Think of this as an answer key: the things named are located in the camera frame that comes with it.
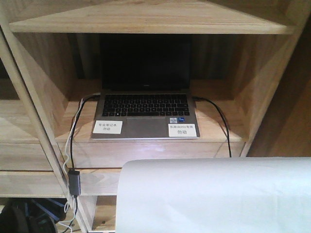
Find white paper sheets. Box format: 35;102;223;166
116;157;311;233

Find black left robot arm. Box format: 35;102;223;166
0;199;59;233

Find white right laptop label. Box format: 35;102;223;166
168;124;197;138

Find white laptop label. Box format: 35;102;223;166
168;124;197;138
93;120;123;134

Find silver laptop black keyboard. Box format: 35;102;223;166
91;33;200;140

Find white left laptop label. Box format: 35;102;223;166
93;120;123;134

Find wooden shelf unit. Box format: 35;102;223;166
0;0;311;232

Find black right laptop cable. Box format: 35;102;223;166
193;96;232;158

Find grey cable adapter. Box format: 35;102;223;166
68;169;81;197

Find white thin cable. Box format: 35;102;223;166
57;96;94;233

